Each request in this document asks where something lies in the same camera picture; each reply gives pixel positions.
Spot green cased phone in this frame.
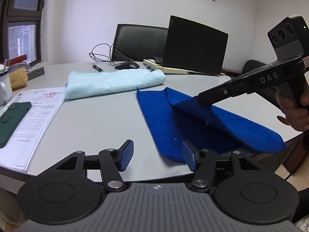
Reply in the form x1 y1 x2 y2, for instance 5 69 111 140
0 101 32 149

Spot black cable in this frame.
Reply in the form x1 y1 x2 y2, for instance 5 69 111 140
89 39 126 66

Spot yellow sponge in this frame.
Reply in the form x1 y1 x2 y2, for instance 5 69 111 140
9 67 29 91

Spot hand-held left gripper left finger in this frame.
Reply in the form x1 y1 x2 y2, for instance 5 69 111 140
49 139 135 192

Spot red folder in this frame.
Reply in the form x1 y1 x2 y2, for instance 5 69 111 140
5 54 28 65

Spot white enamel mug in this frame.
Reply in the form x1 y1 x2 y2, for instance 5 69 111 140
0 59 13 106

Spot person's right hand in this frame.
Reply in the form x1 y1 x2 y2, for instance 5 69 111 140
275 90 309 132

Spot black computer mouse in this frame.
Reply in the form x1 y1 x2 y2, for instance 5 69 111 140
115 61 140 70

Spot black leather office chair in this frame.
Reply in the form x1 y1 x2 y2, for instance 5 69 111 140
111 24 169 62

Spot light blue towel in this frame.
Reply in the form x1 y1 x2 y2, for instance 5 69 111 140
65 69 166 100

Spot black laptop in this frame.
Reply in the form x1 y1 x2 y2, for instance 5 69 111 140
153 15 229 76

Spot dark framed window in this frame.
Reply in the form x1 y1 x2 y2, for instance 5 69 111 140
0 0 48 66

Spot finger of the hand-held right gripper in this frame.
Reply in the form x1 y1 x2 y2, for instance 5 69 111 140
198 74 254 107

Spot dark blue towel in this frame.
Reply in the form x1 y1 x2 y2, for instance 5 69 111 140
136 87 287 164

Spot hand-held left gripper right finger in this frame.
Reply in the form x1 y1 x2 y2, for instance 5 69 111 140
182 141 265 194

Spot white notebook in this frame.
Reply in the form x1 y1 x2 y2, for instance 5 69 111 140
143 59 233 76

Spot black armchair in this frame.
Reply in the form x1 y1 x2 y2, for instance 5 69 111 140
241 60 282 99

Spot printed paper sheets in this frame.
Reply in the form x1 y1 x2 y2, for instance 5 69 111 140
0 87 66 173

